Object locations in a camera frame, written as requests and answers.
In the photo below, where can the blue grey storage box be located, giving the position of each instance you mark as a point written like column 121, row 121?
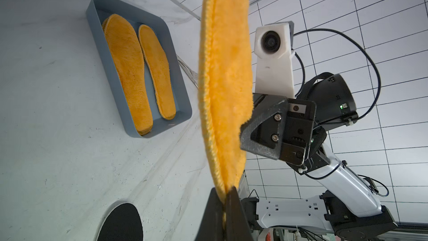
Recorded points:
column 98, row 11

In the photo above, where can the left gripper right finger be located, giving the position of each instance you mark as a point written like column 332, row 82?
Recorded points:
column 236, row 227

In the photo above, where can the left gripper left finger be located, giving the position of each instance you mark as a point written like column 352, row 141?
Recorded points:
column 211, row 227

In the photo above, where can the black insole right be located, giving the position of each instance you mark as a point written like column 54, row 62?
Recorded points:
column 123, row 223

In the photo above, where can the yellow insole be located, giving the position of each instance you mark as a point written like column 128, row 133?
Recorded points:
column 158, row 65
column 225, row 83
column 128, row 58

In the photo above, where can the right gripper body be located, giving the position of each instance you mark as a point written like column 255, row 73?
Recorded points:
column 302, row 138

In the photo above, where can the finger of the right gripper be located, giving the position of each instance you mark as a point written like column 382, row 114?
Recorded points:
column 262, row 134

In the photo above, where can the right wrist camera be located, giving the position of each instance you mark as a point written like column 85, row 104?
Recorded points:
column 274, row 68

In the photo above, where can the silver fork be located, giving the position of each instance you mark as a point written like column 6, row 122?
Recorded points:
column 193, row 76

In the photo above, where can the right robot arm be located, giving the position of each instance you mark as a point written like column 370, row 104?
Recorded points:
column 350, row 206

